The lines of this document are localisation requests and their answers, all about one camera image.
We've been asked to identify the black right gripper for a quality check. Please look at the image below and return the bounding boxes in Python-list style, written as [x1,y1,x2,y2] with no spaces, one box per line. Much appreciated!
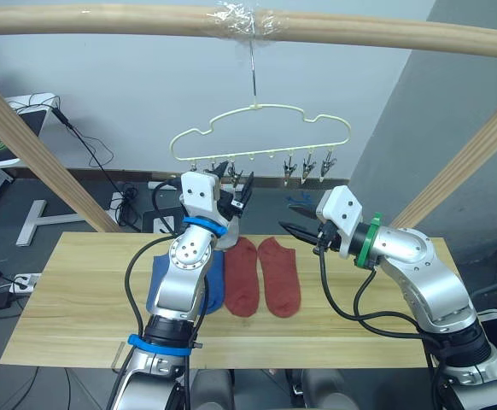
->
[278,204,344,258]

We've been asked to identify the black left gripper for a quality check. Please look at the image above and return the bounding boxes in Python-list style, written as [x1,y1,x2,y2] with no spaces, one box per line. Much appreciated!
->
[208,161,256,220]

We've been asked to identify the red sock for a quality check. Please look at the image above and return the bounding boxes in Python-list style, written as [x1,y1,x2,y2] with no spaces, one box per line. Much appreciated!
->
[257,237,303,319]
[223,237,260,319]

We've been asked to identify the cream cloud-shaped clip hanger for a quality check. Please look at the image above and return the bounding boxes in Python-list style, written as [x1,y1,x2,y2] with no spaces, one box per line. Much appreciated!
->
[170,40,352,163]

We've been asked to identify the grey sock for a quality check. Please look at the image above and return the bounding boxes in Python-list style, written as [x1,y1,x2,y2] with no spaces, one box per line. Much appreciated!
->
[213,221,243,251]

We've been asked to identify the blue sock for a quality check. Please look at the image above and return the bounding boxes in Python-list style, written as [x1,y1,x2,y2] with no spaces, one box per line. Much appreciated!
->
[145,249,226,318]

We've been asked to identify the clear plastic tape wrap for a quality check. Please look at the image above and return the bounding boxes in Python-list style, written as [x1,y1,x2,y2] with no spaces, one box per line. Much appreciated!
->
[208,0,278,46]

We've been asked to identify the dark grey rounded shape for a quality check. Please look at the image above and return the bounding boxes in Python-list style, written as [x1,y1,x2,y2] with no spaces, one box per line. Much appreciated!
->
[190,368,236,410]
[301,368,359,410]

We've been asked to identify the black desk mat green print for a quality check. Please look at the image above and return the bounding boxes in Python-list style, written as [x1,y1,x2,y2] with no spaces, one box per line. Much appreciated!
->
[0,109,48,168]

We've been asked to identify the white standing desk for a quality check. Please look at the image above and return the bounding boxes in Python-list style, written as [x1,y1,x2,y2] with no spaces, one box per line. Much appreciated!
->
[0,91,84,248]

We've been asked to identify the white power strip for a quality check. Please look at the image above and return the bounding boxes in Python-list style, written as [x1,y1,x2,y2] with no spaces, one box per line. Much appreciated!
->
[8,272,42,296]

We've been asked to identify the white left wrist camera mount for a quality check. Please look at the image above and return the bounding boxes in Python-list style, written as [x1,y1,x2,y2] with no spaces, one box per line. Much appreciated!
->
[179,170,223,226]

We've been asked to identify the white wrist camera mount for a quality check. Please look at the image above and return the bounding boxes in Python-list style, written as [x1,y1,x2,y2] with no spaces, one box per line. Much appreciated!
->
[315,184,365,254]
[179,170,223,226]

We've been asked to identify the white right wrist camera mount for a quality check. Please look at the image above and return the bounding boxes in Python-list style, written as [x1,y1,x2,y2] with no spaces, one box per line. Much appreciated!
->
[315,184,365,254]

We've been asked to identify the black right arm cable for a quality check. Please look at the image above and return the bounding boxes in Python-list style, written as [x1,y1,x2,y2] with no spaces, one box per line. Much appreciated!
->
[316,245,441,410]

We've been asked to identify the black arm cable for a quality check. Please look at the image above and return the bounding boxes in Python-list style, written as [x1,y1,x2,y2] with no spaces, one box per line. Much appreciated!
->
[105,179,210,410]
[316,245,441,410]

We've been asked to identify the black cable and adapter cluster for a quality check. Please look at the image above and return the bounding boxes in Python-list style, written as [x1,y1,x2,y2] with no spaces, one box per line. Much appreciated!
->
[109,182,143,234]

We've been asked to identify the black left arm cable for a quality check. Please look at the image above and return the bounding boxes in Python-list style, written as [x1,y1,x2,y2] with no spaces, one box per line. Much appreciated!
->
[105,179,210,410]

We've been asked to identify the slanted wooden frame post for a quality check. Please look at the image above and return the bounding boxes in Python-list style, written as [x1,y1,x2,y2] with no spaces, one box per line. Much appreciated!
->
[0,66,124,234]
[389,83,497,230]

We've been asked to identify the black desk power cable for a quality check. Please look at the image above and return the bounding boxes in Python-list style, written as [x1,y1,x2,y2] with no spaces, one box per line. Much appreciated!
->
[15,92,132,206]

